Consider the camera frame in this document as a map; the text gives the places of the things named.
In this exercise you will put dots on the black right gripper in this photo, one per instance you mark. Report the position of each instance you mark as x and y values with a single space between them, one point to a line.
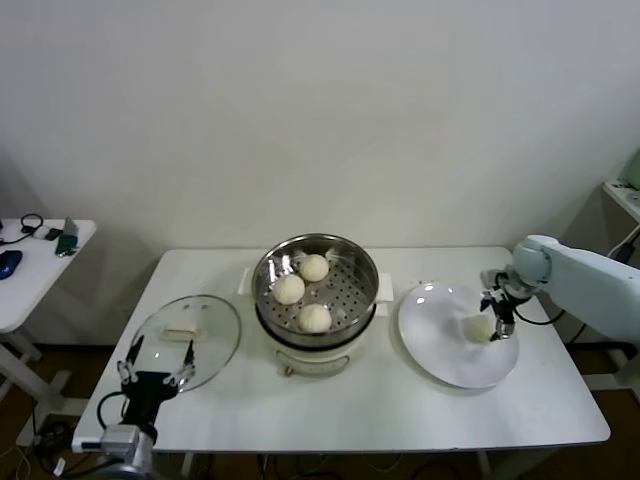
506 309

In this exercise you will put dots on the round glass pot lid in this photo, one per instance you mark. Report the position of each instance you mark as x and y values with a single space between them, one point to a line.
215 325

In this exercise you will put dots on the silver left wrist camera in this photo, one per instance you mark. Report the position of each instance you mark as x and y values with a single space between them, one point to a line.
117 438

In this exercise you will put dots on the white steamed baozi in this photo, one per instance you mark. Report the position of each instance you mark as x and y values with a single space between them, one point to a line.
315 318
476 330
314 267
289 289

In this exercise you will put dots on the blue computer mouse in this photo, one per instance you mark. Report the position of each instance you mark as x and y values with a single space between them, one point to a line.
9 263

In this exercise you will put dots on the large white plate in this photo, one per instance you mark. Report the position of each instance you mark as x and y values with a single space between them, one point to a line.
435 330

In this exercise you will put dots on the mint green container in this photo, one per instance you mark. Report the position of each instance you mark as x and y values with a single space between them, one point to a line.
634 172

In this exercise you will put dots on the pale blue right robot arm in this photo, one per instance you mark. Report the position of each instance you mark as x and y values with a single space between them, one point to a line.
590 285

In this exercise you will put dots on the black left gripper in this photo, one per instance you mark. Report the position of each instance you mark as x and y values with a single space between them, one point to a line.
145 392

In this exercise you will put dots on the stainless steel steamer basket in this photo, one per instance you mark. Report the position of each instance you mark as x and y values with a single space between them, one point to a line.
350 290

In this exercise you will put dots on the white electric cooking pot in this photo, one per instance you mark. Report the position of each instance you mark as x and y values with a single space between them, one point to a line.
310 357

